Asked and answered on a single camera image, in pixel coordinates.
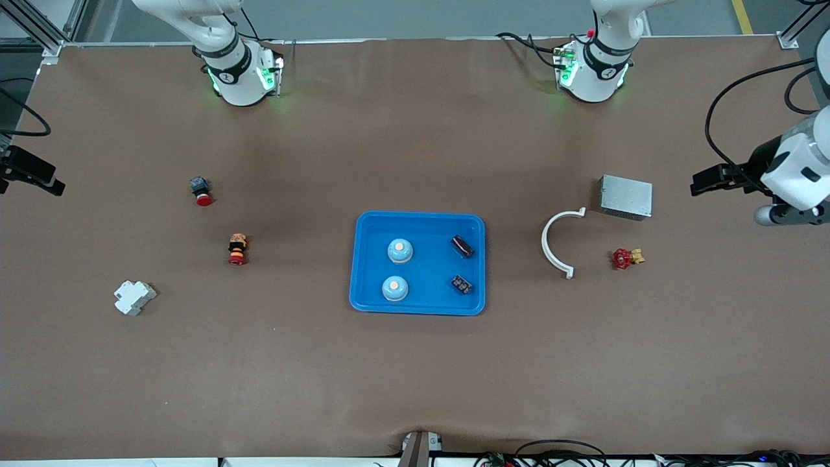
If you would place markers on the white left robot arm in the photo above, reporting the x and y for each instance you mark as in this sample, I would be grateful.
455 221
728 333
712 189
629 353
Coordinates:
596 71

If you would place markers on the red handwheel brass valve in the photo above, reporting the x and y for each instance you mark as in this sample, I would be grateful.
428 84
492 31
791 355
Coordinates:
622 259

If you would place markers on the aluminium frame post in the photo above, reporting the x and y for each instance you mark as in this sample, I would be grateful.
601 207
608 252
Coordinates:
788 40
52 52

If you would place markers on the blue plastic tray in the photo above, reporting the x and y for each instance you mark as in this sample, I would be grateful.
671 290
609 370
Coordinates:
425 266

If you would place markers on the white curved plastic arc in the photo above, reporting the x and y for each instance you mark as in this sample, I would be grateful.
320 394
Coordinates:
544 243

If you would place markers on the grey metal box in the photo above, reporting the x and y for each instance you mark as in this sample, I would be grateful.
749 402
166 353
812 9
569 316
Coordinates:
626 196

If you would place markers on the red button orange striped base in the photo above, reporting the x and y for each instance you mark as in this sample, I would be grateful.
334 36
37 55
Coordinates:
237 251

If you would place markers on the blue dome call bell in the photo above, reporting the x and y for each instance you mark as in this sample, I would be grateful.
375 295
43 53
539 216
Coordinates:
400 251
395 288

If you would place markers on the metal mount bracket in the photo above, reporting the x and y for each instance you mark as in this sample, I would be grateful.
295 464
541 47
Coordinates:
415 451

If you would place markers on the red push button dark base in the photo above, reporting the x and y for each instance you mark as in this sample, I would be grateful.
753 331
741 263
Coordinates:
202 193

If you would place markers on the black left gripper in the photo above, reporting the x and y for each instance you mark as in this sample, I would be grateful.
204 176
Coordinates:
756 165

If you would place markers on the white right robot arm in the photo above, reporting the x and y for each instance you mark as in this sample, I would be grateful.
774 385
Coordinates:
233 71

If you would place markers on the white circuit breaker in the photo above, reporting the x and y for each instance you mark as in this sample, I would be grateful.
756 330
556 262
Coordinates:
133 298

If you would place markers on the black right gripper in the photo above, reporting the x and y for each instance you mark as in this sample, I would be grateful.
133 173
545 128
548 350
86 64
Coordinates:
24 167

